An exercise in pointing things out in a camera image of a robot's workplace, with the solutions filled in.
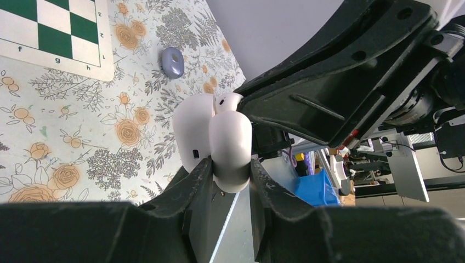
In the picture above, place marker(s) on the grey monitor panel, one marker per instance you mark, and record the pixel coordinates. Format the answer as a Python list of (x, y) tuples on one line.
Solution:
[(404, 167)]

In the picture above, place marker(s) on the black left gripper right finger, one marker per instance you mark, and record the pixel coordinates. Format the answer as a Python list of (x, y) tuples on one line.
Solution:
[(287, 229)]

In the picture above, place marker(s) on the green white chessboard mat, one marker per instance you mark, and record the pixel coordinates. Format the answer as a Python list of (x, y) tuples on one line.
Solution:
[(70, 36)]

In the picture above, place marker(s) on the white earbud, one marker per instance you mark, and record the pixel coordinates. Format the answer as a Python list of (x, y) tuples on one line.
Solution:
[(226, 102)]

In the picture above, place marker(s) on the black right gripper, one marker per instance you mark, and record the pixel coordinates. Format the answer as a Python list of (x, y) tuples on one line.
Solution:
[(372, 64)]

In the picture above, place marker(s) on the white earbud charging case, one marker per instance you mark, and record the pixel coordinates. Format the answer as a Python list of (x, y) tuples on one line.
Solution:
[(225, 137)]

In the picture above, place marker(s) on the floral patterned table mat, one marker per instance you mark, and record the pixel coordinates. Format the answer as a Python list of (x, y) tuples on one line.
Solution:
[(67, 138)]

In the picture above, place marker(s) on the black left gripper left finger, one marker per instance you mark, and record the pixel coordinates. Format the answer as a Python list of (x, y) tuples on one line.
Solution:
[(172, 227)]

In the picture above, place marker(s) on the blue storage bin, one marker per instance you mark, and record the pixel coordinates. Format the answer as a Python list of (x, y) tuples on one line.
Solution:
[(317, 190)]

